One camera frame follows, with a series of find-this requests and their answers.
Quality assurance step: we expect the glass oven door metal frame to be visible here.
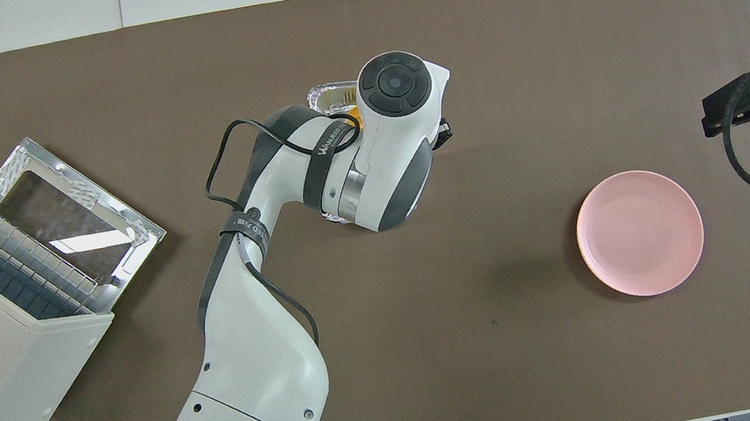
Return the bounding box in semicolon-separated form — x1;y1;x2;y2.
0;116;176;308

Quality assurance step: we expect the brown table mat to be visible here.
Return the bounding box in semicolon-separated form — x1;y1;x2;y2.
0;0;750;421

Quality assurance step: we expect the aluminium foil tray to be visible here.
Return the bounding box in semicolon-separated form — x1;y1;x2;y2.
304;74;366;119

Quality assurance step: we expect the pink round plate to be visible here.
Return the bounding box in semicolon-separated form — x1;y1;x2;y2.
566;159;715;308

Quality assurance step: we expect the sliced yellow bread loaf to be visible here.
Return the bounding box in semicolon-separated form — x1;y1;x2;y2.
324;87;363;132

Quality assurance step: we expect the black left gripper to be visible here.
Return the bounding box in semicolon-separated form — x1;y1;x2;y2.
429;116;456;151

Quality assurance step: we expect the oven wire rack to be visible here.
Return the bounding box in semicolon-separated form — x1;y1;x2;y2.
0;185;117;331

